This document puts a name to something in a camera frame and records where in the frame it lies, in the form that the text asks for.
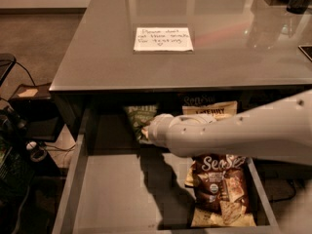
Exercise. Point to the dark side stand with note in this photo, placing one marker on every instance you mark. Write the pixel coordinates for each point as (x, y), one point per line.
(35, 105)

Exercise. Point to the rear dark chip bag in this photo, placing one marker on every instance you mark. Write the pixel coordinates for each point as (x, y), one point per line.
(197, 100)

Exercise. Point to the middle sea salt chip bag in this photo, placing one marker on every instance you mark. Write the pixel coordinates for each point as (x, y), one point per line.
(220, 110)

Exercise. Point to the dark equipment pile at left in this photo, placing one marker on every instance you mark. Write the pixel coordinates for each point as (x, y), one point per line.
(20, 159)

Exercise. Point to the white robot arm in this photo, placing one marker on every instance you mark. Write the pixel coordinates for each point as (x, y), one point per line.
(197, 134)

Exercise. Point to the front sea salt chip bag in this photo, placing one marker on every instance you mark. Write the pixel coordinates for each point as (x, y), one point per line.
(221, 191)

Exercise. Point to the dark tablet on counter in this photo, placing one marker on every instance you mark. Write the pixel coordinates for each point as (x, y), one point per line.
(306, 50)

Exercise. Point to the white handwritten paper note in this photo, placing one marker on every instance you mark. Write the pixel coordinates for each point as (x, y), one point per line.
(162, 39)

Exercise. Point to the open grey bottom drawer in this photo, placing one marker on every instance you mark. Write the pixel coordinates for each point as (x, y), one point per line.
(115, 186)

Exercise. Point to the grey counter cabinet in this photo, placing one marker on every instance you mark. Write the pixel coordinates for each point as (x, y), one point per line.
(238, 46)

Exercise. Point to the sea salt chip bag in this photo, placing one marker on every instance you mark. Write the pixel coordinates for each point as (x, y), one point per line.
(220, 110)
(221, 191)

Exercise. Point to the green jalapeno chip bag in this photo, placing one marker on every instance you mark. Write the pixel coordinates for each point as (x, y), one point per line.
(140, 116)

